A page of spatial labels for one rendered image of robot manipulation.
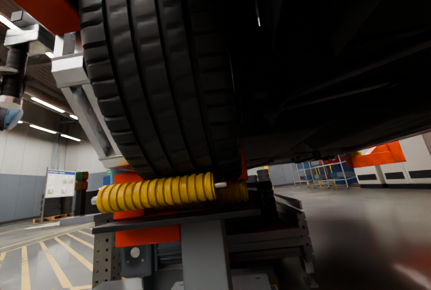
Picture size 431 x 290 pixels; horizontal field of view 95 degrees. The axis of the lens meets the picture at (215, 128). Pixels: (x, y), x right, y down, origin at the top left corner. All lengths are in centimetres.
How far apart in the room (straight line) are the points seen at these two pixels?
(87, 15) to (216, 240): 50
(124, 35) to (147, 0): 6
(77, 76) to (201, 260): 45
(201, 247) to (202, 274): 5
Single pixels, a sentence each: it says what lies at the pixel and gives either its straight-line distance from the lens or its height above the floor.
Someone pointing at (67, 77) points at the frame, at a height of 73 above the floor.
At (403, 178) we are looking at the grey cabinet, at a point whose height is 22.
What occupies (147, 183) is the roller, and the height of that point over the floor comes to 53.
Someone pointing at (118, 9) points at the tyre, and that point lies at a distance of 39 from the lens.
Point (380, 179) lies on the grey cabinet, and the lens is 611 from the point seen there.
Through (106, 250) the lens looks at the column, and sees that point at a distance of 137.
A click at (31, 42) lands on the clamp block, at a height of 90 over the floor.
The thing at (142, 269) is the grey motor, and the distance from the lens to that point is 90.
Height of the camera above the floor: 51
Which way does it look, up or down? 16 degrees up
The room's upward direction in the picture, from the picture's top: 7 degrees counter-clockwise
